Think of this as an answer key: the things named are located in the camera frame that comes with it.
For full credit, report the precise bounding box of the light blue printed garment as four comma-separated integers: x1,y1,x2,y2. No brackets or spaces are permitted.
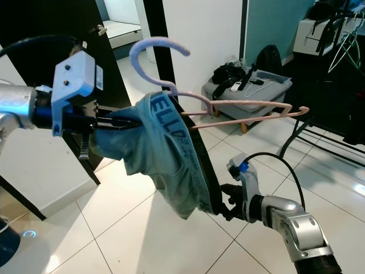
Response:
91,91,220,220

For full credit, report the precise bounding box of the pink plastic hanger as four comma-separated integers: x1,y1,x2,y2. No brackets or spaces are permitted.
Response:
128,35,311,132

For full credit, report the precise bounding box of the black metal clothes rack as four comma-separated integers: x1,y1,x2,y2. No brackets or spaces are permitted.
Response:
279,0,365,166

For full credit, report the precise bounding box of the grey storage ottoman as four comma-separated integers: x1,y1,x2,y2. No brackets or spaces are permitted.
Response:
202,68,293,135

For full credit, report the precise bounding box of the black bag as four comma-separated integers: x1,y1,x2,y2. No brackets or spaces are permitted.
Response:
308,0,351,22
212,62,249,86

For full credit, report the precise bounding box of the black door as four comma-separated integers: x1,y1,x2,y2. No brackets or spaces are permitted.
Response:
0,0,109,217

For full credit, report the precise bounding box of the black round object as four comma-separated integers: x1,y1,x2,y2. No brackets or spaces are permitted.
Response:
255,45,283,75

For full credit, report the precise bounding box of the white storage box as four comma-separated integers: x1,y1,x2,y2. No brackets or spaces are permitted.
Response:
292,17,348,58

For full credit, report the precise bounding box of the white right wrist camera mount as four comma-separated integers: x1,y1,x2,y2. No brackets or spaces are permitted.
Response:
226,154,263,222

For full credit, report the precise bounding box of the black ribbed strap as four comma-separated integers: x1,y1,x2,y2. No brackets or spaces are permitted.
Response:
82,134,95,160

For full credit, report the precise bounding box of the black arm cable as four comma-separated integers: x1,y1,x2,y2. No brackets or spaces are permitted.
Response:
248,152,306,200

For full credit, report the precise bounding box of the black door frame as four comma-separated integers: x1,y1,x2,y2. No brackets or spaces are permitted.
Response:
143,0,177,109

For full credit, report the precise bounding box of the green wire hanger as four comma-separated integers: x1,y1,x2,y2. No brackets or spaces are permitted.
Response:
328,20,365,75

